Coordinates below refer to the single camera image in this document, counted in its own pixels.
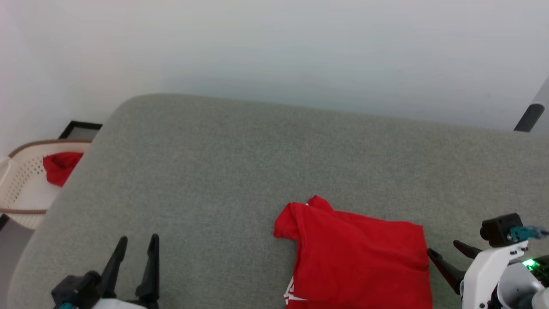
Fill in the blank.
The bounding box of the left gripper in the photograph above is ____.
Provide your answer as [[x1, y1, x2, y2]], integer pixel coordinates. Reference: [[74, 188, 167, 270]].
[[86, 234, 160, 309]]

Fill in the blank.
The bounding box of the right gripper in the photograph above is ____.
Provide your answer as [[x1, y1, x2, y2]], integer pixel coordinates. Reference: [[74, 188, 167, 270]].
[[427, 240, 529, 309]]

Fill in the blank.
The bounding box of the red and white garment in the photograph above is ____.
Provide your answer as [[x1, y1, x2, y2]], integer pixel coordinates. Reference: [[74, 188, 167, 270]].
[[273, 195, 434, 309]]

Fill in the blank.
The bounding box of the red cloth in basket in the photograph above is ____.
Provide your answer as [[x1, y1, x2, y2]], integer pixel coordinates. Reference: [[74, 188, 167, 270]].
[[42, 151, 84, 188]]

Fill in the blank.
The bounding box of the cream perforated laundry basket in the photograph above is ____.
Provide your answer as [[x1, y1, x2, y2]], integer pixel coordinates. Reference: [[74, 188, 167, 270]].
[[0, 139, 93, 229]]

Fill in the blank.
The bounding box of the teal cable connector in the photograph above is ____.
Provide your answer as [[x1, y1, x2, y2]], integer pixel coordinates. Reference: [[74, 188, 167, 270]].
[[510, 225, 549, 241]]

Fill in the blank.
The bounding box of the black rectangular frame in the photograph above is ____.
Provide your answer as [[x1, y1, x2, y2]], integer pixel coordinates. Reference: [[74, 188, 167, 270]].
[[58, 121, 104, 142]]

